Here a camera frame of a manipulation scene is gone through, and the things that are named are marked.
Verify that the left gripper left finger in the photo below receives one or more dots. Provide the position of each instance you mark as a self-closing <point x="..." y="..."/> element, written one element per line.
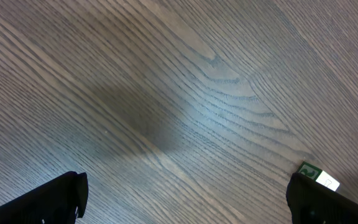
<point x="61" y="200"/>

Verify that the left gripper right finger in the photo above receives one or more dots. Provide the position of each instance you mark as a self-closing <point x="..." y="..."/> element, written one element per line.
<point x="313" y="203"/>

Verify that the number one wooden block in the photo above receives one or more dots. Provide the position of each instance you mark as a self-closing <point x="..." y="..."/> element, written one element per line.
<point x="318" y="175"/>

